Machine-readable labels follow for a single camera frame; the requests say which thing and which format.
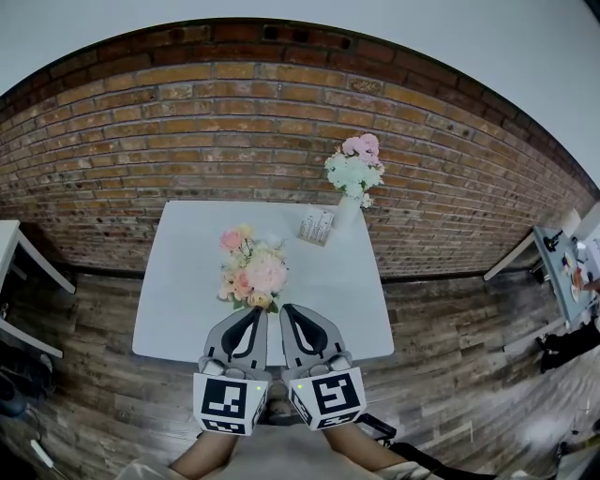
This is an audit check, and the peach flowers bouquet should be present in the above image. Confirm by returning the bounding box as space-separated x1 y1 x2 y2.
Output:
216 223 290 315

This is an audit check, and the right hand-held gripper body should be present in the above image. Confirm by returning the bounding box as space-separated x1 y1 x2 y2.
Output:
279 349 368 431

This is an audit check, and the person's right forearm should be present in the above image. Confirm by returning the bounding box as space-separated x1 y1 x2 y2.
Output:
320 423 414 471

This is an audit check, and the dark backpack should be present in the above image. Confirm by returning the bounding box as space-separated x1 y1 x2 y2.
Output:
0 352 55 419

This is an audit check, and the black bag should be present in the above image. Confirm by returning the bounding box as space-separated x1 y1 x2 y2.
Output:
537 322 600 375

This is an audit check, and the person's shoe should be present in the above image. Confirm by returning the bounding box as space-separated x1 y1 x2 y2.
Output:
265 399 293 422

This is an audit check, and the black strap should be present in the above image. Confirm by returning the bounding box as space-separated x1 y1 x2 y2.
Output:
362 412 471 475

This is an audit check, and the person's beige shirt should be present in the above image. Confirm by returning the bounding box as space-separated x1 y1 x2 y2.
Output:
125 421 443 480

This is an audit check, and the pink and white flower bunch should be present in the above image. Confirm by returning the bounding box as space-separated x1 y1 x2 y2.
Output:
323 132 387 210

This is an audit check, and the white desk with grey mat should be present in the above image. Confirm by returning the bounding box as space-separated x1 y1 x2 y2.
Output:
482 201 600 330

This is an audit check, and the white side desk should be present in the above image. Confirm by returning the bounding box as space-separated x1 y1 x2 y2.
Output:
0 219 77 295
0 317 65 360

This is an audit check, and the person's left forearm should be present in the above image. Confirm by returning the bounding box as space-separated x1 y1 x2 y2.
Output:
167 429 236 473

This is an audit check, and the white bottle-shaped vase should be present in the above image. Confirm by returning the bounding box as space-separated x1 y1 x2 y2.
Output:
333 193 365 232

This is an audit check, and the white table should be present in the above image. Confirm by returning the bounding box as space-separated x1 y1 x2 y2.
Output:
131 200 396 365

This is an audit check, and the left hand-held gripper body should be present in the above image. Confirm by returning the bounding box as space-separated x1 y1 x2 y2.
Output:
193 355 271 436

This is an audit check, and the white power strip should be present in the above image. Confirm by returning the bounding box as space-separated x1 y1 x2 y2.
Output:
29 437 57 471

